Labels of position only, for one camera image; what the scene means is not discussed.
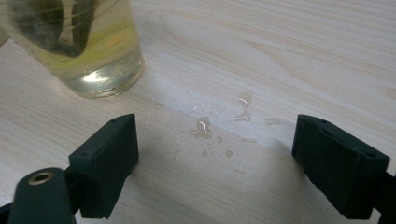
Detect spilled water drops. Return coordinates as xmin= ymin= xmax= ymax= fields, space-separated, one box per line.
xmin=174 ymin=90 xmax=281 ymax=175

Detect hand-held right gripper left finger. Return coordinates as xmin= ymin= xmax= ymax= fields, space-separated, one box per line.
xmin=64 ymin=113 xmax=140 ymax=219

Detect clear glass cup of tea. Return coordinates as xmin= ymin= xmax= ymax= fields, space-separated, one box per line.
xmin=0 ymin=0 xmax=146 ymax=100

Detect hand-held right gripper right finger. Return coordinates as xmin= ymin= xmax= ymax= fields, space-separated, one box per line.
xmin=291 ymin=114 xmax=390 ymax=220

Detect dark tea bag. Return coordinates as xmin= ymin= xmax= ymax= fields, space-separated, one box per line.
xmin=8 ymin=0 xmax=98 ymax=59

